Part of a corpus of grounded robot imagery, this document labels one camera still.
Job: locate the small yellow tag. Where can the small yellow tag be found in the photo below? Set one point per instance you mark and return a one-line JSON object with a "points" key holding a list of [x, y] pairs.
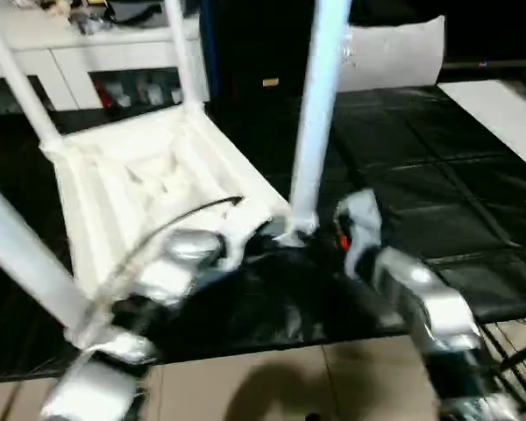
{"points": [[271, 83]]}

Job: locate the black metal frame leg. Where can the black metal frame leg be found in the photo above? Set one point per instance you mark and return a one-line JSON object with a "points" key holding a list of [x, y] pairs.
{"points": [[517, 355]]}

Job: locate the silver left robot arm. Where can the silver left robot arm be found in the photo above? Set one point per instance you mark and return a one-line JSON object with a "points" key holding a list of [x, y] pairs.
{"points": [[149, 298]]}

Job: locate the white glass-door cabinet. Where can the white glass-door cabinet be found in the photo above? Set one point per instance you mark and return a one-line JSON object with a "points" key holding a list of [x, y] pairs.
{"points": [[79, 53]]}

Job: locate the grey cushion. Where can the grey cushion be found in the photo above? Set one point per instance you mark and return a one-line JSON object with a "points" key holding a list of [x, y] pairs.
{"points": [[399, 53]]}

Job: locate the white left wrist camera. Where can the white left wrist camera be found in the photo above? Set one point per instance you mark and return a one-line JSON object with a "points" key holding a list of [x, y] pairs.
{"points": [[241, 232]]}

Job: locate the dark items on cabinet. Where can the dark items on cabinet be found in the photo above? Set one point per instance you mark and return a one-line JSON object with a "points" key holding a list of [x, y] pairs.
{"points": [[114, 10]]}

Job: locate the white plastic table top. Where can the white plastic table top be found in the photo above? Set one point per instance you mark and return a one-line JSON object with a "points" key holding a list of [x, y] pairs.
{"points": [[149, 167]]}

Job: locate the white flat board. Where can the white flat board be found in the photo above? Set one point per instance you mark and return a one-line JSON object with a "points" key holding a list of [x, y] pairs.
{"points": [[500, 118]]}

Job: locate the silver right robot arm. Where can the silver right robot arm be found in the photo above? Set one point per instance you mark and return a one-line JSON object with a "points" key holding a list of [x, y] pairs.
{"points": [[430, 316]]}

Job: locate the black table mat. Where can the black table mat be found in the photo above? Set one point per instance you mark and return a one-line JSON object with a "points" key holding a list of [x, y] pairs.
{"points": [[421, 175]]}

